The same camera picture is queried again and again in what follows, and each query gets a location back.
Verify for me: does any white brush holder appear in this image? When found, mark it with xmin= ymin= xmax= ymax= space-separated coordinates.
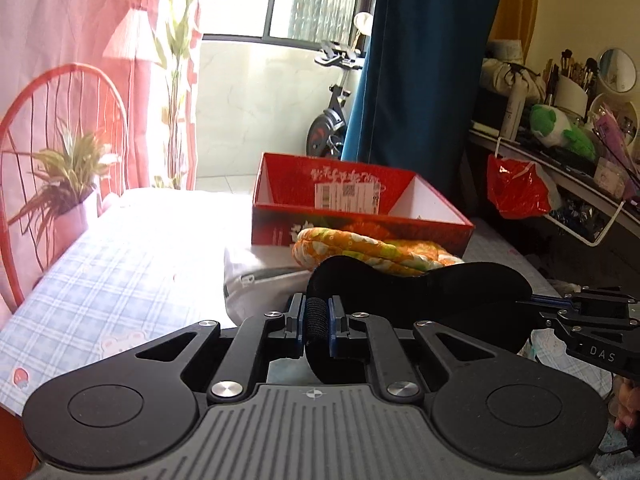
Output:
xmin=543 ymin=49 xmax=599 ymax=117

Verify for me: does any white zip pouch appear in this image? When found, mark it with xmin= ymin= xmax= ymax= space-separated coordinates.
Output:
xmin=223 ymin=247 xmax=314 ymax=329

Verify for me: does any black sock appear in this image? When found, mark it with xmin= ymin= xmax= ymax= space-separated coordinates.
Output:
xmin=306 ymin=255 xmax=535 ymax=396

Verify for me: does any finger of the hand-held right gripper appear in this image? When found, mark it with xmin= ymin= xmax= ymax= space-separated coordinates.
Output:
xmin=515 ymin=287 xmax=632 ymax=317
xmin=538 ymin=310 xmax=640 ymax=334

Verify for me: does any white cloth bundle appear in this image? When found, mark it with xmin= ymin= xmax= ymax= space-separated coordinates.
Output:
xmin=481 ymin=39 xmax=547 ymax=107

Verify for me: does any person's right hand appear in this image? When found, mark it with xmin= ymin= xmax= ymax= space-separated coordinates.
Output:
xmin=618 ymin=377 xmax=640 ymax=433

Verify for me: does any green plush toy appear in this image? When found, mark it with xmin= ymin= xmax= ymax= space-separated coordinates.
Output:
xmin=529 ymin=104 xmax=599 ymax=162

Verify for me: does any white wire rack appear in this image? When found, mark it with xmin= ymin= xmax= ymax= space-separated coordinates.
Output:
xmin=494 ymin=137 xmax=632 ymax=248

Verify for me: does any red plastic bag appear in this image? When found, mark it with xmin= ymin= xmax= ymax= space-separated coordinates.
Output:
xmin=487 ymin=154 xmax=555 ymax=220

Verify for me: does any black exercise bike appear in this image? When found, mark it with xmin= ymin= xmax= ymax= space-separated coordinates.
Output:
xmin=305 ymin=40 xmax=367 ymax=161

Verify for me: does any blue curtain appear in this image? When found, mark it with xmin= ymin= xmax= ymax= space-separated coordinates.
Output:
xmin=341 ymin=0 xmax=511 ymax=201

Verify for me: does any orange floral cloth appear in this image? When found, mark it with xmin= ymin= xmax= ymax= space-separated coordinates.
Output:
xmin=291 ymin=227 xmax=464 ymax=277

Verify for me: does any red strawberry cardboard box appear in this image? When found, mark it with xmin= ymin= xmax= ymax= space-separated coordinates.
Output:
xmin=251 ymin=152 xmax=475 ymax=261

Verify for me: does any window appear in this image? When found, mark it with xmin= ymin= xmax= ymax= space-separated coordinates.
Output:
xmin=200 ymin=0 xmax=377 ymax=46

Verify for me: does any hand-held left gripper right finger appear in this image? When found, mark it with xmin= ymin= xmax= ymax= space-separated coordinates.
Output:
xmin=327 ymin=296 xmax=499 ymax=404

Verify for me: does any yellow curtain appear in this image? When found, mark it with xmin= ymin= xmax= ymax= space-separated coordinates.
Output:
xmin=490 ymin=0 xmax=542 ymax=47

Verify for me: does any round mirror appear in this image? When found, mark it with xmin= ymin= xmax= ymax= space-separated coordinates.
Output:
xmin=598 ymin=47 xmax=637 ymax=94

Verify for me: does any dark desk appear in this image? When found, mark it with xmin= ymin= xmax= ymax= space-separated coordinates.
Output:
xmin=469 ymin=119 xmax=640 ymax=243

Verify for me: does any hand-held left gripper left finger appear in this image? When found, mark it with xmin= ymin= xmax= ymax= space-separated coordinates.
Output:
xmin=135 ymin=294 xmax=307 ymax=404

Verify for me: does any white bottle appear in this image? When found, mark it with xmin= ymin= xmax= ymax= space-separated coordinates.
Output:
xmin=500 ymin=81 xmax=529 ymax=142

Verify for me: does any plaid bed sheet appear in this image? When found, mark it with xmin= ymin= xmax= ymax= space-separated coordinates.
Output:
xmin=0 ymin=187 xmax=613 ymax=416

